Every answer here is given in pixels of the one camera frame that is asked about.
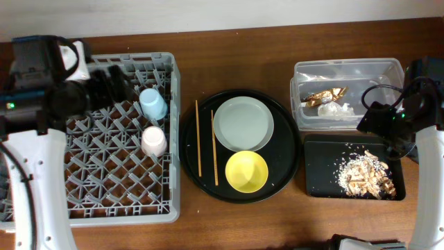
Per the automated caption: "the white tissue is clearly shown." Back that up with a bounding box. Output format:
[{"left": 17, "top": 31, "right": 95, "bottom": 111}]
[{"left": 318, "top": 101, "right": 355, "bottom": 117}]

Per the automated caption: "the blue cup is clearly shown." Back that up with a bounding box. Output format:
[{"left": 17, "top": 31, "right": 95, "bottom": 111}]
[{"left": 139, "top": 88, "right": 168, "bottom": 120}]

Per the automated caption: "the gold snack wrapper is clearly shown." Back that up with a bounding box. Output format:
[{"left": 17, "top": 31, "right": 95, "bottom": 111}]
[{"left": 301, "top": 87, "right": 348, "bottom": 107}]

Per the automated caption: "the pink cup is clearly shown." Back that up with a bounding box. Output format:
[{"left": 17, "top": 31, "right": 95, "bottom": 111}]
[{"left": 141, "top": 126, "right": 167, "bottom": 158}]

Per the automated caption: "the grey plate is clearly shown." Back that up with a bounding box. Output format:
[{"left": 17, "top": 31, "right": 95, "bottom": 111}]
[{"left": 214, "top": 96, "right": 275, "bottom": 152}]

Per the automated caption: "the wooden chopstick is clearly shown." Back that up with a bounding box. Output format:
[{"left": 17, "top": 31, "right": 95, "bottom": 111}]
[
  {"left": 195, "top": 100, "right": 202, "bottom": 177},
  {"left": 211, "top": 110, "right": 219, "bottom": 186}
]

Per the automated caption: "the yellow bowl with food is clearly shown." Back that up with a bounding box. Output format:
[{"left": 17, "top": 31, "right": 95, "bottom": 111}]
[{"left": 225, "top": 151, "right": 269, "bottom": 194}]

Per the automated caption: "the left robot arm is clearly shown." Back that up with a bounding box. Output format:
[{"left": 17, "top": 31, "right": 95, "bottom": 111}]
[{"left": 1, "top": 35, "right": 134, "bottom": 249}]

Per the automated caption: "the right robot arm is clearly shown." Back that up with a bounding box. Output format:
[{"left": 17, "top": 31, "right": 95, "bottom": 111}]
[{"left": 357, "top": 56, "right": 443, "bottom": 249}]

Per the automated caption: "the grey dishwasher rack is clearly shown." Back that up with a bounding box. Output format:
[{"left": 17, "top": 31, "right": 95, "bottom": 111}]
[{"left": 0, "top": 52, "right": 182, "bottom": 232}]

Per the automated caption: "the pile of food scraps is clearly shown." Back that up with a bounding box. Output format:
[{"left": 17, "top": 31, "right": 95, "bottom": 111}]
[{"left": 334, "top": 150, "right": 397, "bottom": 200}]

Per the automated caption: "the clear plastic bin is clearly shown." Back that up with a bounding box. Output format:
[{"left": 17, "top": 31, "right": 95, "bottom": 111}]
[{"left": 290, "top": 58, "right": 404, "bottom": 131}]

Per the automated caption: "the black rectangular tray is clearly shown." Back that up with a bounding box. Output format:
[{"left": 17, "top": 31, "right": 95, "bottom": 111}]
[{"left": 304, "top": 134, "right": 406, "bottom": 201}]

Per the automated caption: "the round black tray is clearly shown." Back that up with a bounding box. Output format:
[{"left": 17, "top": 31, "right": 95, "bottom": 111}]
[{"left": 179, "top": 89, "right": 302, "bottom": 203}]

